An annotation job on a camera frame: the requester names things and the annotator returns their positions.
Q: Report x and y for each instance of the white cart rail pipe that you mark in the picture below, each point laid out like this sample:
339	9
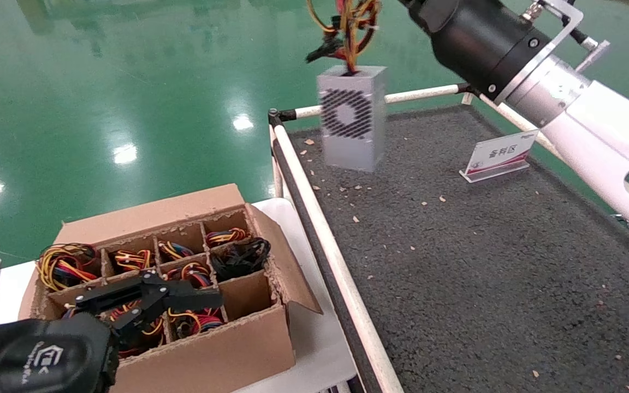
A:
418	95
325	240
546	143

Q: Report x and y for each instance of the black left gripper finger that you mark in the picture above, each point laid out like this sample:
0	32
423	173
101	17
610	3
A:
194	299

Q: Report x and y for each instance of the brown cardboard divider box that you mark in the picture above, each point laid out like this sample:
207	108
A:
211	360

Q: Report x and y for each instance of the white cart post pipe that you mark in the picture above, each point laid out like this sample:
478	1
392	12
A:
466	99
277	183

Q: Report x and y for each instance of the black foam cart mat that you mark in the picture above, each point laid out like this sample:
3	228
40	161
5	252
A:
456	262

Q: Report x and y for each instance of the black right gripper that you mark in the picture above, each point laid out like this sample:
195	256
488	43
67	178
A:
426	12

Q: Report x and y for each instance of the black pipe corner connector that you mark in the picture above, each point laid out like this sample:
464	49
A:
463	87
274	115

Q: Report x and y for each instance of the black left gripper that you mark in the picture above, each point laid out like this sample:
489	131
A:
30	360

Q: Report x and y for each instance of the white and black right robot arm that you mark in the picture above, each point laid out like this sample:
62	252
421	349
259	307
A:
593	125

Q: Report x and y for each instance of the acrylic sign with red stripe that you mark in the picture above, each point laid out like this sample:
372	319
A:
497	155

